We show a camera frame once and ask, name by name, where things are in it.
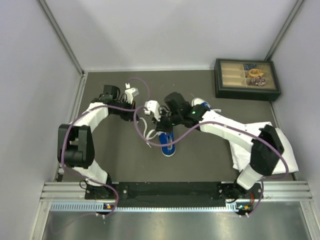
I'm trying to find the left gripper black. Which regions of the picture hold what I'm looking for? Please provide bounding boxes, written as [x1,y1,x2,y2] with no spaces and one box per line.
[111,98,140,122]

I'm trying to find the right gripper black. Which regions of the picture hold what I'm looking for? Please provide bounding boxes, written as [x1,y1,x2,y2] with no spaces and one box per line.
[153,108,183,135]

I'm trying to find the blue sneaker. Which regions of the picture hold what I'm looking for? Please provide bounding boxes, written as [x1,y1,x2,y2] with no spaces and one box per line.
[158,132,176,157]
[191,97,222,113]

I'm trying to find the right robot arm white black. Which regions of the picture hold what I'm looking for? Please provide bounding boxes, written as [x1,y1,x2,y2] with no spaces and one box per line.
[144,92,285,198]

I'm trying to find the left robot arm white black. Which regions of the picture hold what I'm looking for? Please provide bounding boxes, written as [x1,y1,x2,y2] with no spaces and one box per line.
[57,83,139,199]

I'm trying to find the white folded shirt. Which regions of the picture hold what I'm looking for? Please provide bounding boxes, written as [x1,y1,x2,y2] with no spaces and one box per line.
[229,122,299,175]

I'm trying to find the blue patterned item in box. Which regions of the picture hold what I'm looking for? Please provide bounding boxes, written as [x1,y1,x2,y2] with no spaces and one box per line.
[243,63,257,71]

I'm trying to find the black compartment display box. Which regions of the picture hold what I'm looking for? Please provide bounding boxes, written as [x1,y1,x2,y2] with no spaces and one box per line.
[214,58,282,102]

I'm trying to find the yellow item in box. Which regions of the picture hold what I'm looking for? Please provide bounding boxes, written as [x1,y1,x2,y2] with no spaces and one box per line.
[247,68,264,78]

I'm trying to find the floral item in box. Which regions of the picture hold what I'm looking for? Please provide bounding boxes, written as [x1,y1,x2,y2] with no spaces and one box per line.
[248,76,267,87]

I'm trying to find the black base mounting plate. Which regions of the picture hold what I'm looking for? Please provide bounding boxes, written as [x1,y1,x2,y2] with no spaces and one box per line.
[84,181,265,208]

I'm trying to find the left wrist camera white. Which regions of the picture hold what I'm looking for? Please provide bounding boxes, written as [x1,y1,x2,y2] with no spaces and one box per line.
[124,83,139,104]

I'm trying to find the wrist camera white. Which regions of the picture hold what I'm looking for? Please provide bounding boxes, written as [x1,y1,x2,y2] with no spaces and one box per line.
[124,83,139,104]
[144,100,161,122]

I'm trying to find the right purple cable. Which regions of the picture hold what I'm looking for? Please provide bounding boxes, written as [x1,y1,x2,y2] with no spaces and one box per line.
[133,106,291,217]

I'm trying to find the purple cable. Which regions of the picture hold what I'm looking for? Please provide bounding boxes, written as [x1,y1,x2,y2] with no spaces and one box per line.
[133,106,291,217]
[59,77,150,221]

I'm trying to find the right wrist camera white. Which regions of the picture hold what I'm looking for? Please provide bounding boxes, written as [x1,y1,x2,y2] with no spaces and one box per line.
[144,100,161,122]

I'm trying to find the grey slotted cable duct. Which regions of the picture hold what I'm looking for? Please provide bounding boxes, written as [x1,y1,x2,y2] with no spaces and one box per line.
[50,202,252,213]

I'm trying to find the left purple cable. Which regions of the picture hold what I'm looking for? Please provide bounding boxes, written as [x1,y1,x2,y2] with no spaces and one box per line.
[59,77,150,221]

